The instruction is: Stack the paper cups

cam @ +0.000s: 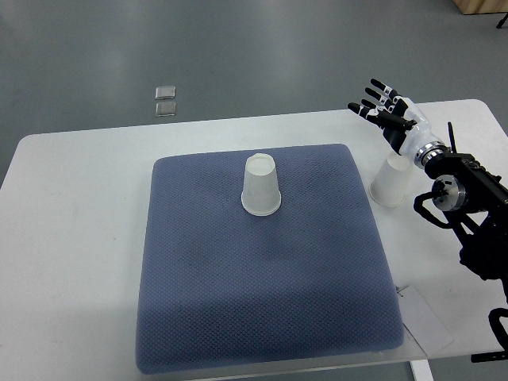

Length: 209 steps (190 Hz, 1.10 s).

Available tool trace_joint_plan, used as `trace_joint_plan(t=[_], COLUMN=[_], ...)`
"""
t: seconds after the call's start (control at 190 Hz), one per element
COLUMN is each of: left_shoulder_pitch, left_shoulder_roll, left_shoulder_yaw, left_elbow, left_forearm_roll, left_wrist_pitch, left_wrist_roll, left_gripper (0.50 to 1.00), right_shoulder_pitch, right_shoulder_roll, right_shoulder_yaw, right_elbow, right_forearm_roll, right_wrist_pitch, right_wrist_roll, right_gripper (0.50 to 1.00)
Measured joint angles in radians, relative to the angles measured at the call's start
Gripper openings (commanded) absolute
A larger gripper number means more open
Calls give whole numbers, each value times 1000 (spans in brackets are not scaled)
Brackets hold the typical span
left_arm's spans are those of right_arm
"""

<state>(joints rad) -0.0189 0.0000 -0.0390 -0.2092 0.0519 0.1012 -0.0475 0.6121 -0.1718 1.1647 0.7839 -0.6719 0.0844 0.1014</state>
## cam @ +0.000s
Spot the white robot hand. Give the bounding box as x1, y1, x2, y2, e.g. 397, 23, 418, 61
348, 79, 445, 166

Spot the white paper cup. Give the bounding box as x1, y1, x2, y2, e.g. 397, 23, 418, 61
369, 153, 413, 207
241, 153, 282, 217

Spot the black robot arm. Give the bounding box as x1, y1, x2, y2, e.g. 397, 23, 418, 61
348, 79, 507, 287

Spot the wooden box corner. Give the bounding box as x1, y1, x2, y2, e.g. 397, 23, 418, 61
453, 0, 508, 15

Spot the black tripod foot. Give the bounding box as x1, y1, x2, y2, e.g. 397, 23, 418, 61
496, 13, 508, 29

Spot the white paper cup on cushion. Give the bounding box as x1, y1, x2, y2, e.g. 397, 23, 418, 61
241, 153, 282, 217

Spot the upper metal floor plate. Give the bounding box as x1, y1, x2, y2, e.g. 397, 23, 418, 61
155, 85, 176, 100

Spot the white paper tag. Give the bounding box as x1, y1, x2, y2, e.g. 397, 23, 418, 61
397, 286, 453, 356

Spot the blue grey fabric cushion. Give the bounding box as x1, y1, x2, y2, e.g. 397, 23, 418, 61
136, 144, 404, 375

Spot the white table leg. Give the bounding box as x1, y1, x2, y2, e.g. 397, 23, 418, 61
410, 360, 434, 381

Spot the black table bracket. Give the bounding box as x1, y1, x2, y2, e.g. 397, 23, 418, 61
471, 351, 508, 364

